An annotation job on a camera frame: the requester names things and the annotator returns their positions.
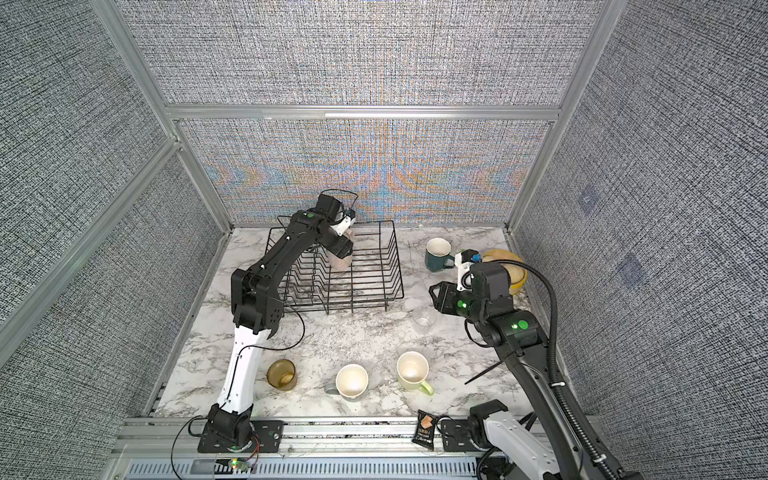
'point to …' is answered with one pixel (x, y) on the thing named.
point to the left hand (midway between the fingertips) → (344, 239)
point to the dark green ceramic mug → (437, 255)
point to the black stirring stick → (481, 374)
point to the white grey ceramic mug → (351, 382)
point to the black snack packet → (424, 434)
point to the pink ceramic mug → (342, 264)
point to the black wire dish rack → (367, 276)
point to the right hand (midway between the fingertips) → (438, 283)
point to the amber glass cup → (282, 374)
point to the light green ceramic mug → (412, 370)
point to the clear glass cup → (423, 319)
